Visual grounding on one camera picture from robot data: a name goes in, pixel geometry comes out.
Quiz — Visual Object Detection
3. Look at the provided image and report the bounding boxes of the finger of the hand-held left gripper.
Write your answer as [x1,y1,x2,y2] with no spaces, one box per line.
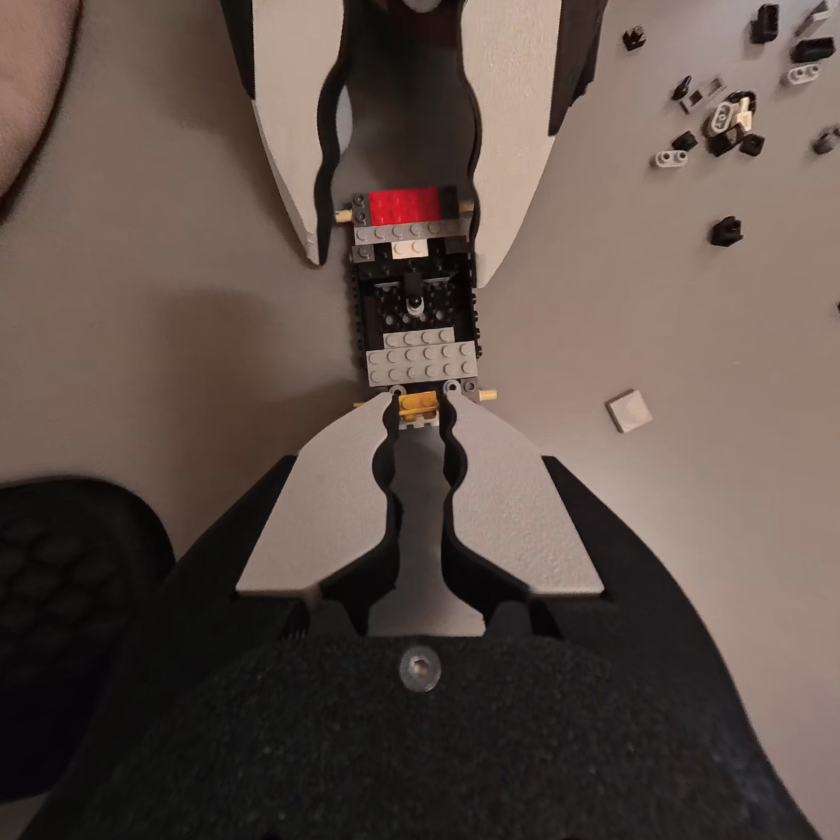
[252,0,345,266]
[462,0,562,290]

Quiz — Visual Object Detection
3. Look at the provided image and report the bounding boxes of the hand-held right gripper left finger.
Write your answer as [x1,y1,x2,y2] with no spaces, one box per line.
[235,392,400,631]

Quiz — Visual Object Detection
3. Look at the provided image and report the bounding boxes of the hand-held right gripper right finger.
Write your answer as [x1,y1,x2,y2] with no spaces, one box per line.
[441,398,605,627]

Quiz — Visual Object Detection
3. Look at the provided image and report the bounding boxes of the grey square tile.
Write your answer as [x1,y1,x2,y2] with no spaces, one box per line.
[605,388,654,434]

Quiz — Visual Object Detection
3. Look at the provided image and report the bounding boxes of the toy brick car chassis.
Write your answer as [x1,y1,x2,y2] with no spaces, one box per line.
[335,185,497,431]

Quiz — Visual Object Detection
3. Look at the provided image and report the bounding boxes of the grey desk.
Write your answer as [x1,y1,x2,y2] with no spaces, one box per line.
[0,0,840,840]

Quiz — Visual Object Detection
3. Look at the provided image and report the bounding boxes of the scattered small brick pieces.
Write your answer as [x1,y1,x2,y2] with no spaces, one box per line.
[620,0,840,247]

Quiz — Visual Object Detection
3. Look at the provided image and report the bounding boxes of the person's beige top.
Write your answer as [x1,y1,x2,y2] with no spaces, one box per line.
[0,0,83,204]

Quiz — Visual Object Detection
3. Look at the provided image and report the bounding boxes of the black quilted pad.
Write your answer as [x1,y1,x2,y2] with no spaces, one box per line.
[0,478,178,803]

